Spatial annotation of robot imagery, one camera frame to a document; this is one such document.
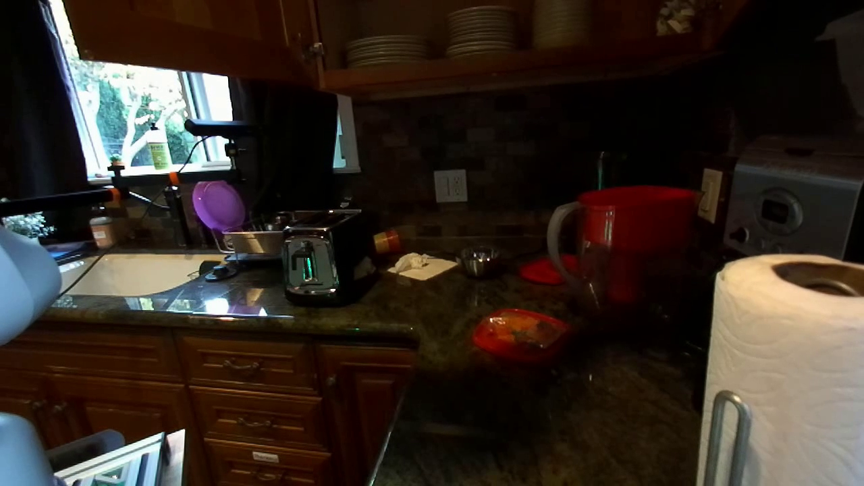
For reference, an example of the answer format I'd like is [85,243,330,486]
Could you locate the aluminum frame robot cart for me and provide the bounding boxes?
[50,430,186,486]

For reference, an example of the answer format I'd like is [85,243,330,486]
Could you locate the black silver toaster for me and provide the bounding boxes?
[282,208,378,306]

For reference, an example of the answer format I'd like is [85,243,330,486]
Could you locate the white plate stack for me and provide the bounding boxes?
[445,7,515,58]
[347,35,426,67]

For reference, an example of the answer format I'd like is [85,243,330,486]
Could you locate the green dish soap bottle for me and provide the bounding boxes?
[147,124,173,170]

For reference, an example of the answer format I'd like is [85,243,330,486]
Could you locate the small metal bowl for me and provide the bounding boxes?
[460,250,503,279]

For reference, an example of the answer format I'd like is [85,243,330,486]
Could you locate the round red lid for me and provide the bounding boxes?
[518,254,579,287]

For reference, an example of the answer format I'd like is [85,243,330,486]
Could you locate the white plate stack left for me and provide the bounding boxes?
[347,35,426,67]

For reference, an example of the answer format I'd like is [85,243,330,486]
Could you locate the wooden cabinet drawers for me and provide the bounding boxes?
[0,327,413,486]

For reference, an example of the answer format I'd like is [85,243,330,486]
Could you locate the beige light switch plate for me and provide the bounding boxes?
[696,167,725,224]

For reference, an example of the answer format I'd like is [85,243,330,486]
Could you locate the white plate stack middle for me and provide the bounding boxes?
[445,7,515,58]

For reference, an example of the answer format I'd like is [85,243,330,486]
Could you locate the white paper towel roll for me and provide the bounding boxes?
[696,254,864,486]

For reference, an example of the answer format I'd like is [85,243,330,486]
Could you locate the small white plant pot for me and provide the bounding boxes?
[4,212,55,243]

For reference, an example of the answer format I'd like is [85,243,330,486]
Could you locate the metal paper towel holder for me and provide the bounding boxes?
[702,389,753,486]

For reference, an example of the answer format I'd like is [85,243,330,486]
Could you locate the white wall outlet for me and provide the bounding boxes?
[432,170,468,206]

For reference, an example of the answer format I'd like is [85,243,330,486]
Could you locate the red flat container lid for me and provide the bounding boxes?
[474,308,573,366]

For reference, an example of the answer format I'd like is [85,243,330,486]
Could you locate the wooden upper shelf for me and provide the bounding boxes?
[321,38,713,101]

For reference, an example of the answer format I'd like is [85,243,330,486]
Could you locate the white folded napkin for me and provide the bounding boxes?
[390,251,457,281]

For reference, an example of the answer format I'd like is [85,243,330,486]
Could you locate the silver coffeemaker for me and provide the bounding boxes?
[725,139,864,262]

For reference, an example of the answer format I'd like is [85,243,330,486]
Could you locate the purple plastic bowl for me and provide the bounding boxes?
[191,181,247,232]

